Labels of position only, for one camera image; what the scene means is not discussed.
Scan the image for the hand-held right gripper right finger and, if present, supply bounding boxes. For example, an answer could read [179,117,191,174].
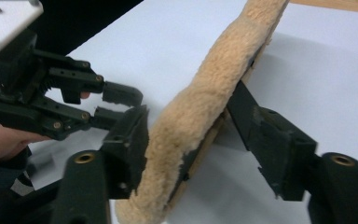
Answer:
[227,80,319,202]

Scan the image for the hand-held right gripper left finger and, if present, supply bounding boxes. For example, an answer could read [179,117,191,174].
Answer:
[101,105,150,200]

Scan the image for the white table sheet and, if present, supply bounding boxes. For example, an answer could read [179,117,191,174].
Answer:
[27,0,358,224]

